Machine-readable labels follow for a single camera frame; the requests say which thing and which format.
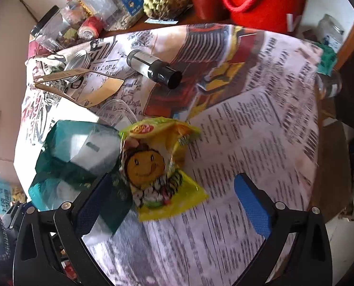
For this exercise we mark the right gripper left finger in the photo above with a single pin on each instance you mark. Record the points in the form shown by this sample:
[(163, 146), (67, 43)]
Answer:
[(50, 250)]

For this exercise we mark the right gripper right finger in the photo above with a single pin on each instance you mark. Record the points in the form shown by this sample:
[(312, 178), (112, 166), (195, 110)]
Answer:
[(310, 259)]

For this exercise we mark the yellow snack wrapper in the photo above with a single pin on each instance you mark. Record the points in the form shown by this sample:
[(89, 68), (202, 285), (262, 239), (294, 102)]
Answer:
[(153, 154)]

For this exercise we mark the clear plastic container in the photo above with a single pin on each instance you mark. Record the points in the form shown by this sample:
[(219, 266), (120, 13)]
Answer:
[(115, 112)]

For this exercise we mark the teal plastic bag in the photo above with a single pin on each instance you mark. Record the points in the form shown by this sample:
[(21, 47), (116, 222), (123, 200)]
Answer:
[(73, 155)]

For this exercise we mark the printed newspaper tablecloth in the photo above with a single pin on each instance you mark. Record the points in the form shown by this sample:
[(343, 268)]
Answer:
[(252, 95)]

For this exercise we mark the silver jar lid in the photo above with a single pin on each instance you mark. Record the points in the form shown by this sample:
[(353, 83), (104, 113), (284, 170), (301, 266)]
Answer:
[(81, 59)]

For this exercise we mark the black and white tube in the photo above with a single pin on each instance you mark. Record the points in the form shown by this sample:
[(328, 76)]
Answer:
[(154, 69)]

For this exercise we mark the black lid plastic jar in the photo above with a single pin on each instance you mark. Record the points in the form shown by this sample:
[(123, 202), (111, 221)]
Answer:
[(53, 32)]

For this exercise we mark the small glass jar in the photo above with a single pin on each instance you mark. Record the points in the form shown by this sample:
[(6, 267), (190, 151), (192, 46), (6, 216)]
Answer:
[(329, 32)]

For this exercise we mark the red thread spool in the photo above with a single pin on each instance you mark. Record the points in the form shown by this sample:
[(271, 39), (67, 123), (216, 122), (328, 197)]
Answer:
[(90, 29)]

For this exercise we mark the red thermos flask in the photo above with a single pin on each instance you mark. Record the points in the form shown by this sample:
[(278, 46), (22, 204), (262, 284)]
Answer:
[(281, 16)]

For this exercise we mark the gold lid glass jar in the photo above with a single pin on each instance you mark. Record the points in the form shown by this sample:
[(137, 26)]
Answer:
[(99, 0)]

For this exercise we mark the green custard apple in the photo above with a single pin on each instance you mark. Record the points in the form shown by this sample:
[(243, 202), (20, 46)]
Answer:
[(164, 9)]

